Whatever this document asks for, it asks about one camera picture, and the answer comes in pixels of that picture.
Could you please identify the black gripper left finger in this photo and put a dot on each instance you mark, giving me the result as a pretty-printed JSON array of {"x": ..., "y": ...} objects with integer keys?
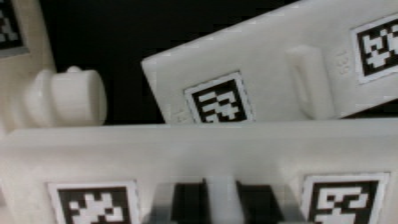
[{"x": 180, "y": 204}]

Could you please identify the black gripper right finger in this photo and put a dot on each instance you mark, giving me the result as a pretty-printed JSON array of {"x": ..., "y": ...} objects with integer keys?
[{"x": 265, "y": 209}]

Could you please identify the white cabinet body box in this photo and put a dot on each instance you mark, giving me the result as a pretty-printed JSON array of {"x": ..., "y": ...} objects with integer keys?
[{"x": 49, "y": 98}]

